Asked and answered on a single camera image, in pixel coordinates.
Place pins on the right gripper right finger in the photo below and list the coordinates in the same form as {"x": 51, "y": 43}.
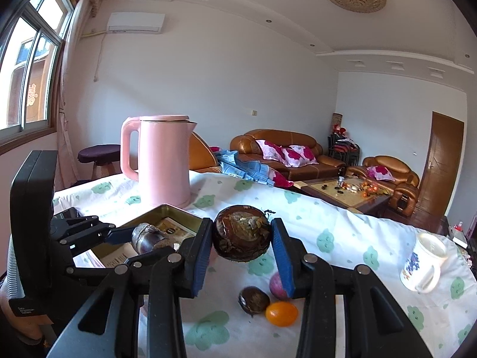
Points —
{"x": 305, "y": 275}

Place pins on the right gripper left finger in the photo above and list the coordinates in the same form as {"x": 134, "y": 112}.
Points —
{"x": 166, "y": 336}

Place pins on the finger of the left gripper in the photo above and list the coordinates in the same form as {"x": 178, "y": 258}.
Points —
{"x": 121, "y": 264}
{"x": 86, "y": 235}

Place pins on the purple passion fruit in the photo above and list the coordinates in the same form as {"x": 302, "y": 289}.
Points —
{"x": 276, "y": 287}

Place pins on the orange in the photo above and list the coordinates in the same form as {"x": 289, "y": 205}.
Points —
{"x": 282, "y": 313}

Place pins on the brown wrinkled fruit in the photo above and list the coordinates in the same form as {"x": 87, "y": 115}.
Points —
{"x": 241, "y": 233}

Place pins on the left hand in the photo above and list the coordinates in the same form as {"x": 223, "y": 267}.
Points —
{"x": 29, "y": 329}

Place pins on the pink metal tin box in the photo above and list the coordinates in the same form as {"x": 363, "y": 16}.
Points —
{"x": 163, "y": 226}

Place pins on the dark round stool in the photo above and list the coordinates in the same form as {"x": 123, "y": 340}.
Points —
{"x": 103, "y": 157}

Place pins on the coffee table with items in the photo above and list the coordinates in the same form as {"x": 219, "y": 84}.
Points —
{"x": 351, "y": 193}

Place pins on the pink electric kettle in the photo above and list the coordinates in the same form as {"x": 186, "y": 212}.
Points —
{"x": 154, "y": 151}

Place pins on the white cartoon mug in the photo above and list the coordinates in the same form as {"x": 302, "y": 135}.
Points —
{"x": 422, "y": 269}

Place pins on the orange wooden chair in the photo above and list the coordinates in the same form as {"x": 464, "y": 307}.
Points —
{"x": 201, "y": 157}

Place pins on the blue clothes pile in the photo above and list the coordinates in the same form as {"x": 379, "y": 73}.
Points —
{"x": 249, "y": 170}

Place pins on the brown leather armchair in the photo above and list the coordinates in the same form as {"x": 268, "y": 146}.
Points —
{"x": 395, "y": 176}

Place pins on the stacked chairs in corner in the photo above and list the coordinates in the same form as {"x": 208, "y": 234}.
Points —
{"x": 343, "y": 148}

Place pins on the long brown leather sofa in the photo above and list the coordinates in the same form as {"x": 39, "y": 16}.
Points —
{"x": 295, "y": 155}

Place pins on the brown wooden door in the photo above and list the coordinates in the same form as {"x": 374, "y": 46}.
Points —
{"x": 442, "y": 164}

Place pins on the window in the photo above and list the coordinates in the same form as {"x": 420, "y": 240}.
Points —
{"x": 32, "y": 41}

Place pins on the wall air conditioner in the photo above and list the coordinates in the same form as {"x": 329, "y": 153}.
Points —
{"x": 135, "y": 22}

